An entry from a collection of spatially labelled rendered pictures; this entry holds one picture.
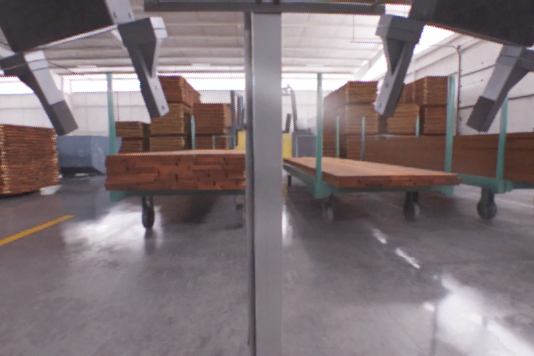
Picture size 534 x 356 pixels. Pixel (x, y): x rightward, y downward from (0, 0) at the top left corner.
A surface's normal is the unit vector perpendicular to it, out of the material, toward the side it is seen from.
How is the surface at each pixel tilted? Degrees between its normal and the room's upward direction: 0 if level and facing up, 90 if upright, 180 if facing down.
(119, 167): 90
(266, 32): 90
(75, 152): 90
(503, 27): 113
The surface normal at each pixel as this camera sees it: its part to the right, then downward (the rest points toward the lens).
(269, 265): 0.06, 0.11
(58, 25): -0.07, 0.49
